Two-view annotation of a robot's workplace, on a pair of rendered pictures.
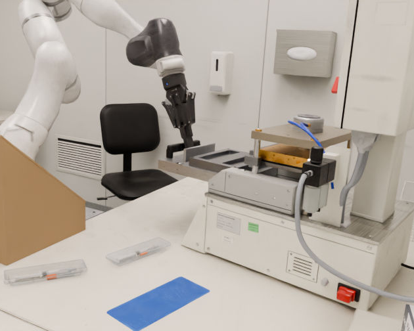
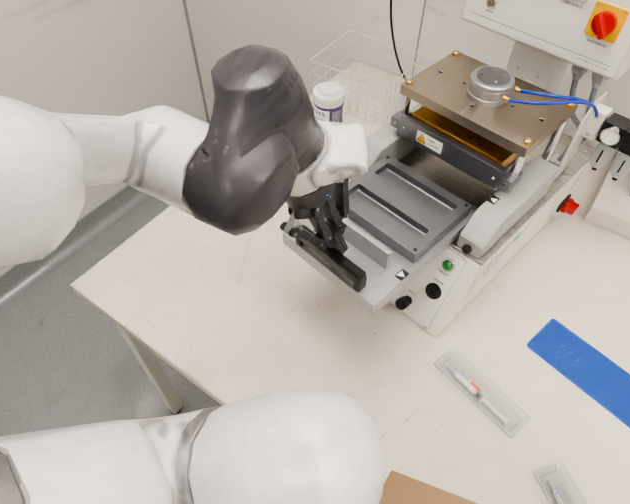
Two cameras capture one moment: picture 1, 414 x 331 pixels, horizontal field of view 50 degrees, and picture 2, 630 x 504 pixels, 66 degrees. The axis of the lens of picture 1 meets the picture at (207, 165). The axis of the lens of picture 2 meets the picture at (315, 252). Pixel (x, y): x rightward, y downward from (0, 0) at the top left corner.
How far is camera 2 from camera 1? 1.51 m
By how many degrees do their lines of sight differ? 73
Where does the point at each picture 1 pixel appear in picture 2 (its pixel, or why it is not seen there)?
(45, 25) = (114, 487)
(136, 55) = (277, 204)
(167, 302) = (592, 364)
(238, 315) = (594, 300)
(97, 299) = (610, 444)
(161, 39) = (309, 117)
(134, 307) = (615, 399)
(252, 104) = not seen: outside the picture
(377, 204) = not seen: hidden behind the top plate
